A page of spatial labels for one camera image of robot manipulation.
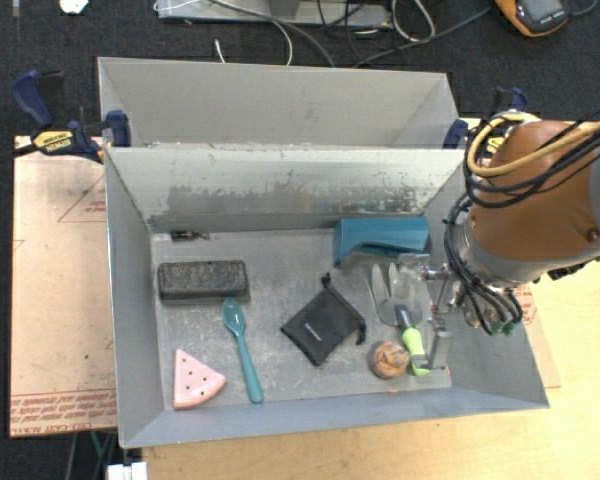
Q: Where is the grey metal bin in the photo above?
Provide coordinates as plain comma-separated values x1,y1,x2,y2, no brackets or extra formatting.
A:
97,56,551,450

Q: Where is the pink toy watermelon slice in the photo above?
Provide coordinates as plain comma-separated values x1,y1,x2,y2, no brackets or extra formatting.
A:
172,348,229,411

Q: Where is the small black metal clip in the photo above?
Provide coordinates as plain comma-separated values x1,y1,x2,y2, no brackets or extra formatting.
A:
169,229,212,243

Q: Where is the teal plastic spoon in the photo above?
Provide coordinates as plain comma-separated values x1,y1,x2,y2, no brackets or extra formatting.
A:
221,296,265,405

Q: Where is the black drawstring pouch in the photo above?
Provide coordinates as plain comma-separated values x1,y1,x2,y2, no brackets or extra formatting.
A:
279,273,368,368

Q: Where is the dark green flat block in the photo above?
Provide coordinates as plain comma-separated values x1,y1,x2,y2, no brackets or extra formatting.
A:
157,259,251,304

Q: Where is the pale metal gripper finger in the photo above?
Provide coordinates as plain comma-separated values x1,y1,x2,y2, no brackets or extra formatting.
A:
427,316,454,371
396,252,434,272

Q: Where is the brown toy figure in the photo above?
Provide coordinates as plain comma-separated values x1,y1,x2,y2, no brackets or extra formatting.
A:
368,340,412,381

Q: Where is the teal plastic stapler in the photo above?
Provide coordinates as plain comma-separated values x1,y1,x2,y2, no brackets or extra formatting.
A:
332,216,432,270

